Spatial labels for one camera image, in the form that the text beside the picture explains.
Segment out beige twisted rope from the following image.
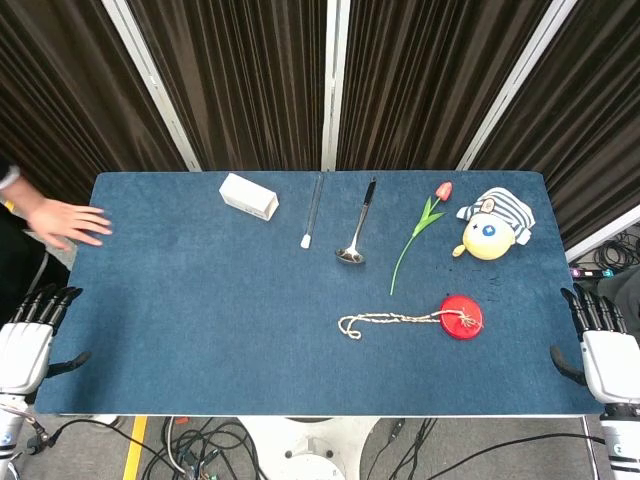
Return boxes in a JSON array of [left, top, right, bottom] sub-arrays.
[[337, 309, 485, 342]]

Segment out black coiled cables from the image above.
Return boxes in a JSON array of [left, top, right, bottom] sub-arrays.
[[591, 223, 640, 274]]

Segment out yellow plush toy striped hat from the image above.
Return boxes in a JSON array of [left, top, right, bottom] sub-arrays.
[[452, 186, 537, 261]]

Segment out blue fabric table mat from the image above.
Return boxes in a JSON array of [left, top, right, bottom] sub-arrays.
[[33, 171, 601, 416]]

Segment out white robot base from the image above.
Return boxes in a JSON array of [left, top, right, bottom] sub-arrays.
[[238, 416, 382, 480]]

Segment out white frame post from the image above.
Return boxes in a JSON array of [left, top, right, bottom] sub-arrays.
[[101, 0, 202, 172], [566, 203, 640, 265], [455, 0, 579, 172], [320, 0, 351, 172]]

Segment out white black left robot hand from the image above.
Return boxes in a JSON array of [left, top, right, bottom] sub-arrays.
[[0, 283, 93, 396]]

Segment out tangled floor cable bundle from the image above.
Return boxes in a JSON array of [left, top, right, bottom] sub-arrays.
[[144, 417, 274, 480]]

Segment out black floor cable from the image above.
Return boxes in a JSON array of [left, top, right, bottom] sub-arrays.
[[387, 417, 607, 480], [27, 417, 151, 456]]

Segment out person's forearm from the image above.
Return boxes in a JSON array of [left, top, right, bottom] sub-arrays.
[[0, 160, 37, 221]]

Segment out dark brown curtain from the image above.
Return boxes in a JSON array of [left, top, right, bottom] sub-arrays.
[[0, 0, 189, 206], [337, 0, 554, 172], [127, 0, 331, 172], [472, 0, 640, 251]]

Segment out white cardboard box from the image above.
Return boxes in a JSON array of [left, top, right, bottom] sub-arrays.
[[218, 172, 280, 222]]

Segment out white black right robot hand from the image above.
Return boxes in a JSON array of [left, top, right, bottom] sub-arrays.
[[549, 287, 640, 405]]

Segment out yellow floor tape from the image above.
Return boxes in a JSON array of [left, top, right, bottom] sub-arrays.
[[122, 415, 150, 480]]

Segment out red disc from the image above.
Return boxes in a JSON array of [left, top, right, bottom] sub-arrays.
[[438, 294, 485, 342]]

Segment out white table frame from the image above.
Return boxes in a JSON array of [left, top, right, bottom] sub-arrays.
[[58, 412, 587, 420]]

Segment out glass test tube white cap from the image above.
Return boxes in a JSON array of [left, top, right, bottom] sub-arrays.
[[300, 173, 326, 250]]

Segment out person's bare hand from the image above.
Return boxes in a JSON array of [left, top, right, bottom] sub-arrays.
[[22, 194, 114, 251]]

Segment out metal ladle black handle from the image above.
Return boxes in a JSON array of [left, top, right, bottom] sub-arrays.
[[334, 176, 378, 265]]

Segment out black power strip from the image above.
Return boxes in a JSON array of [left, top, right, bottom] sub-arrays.
[[568, 266, 620, 280]]

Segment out artificial red tulip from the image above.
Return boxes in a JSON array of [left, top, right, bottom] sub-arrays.
[[389, 181, 454, 296]]

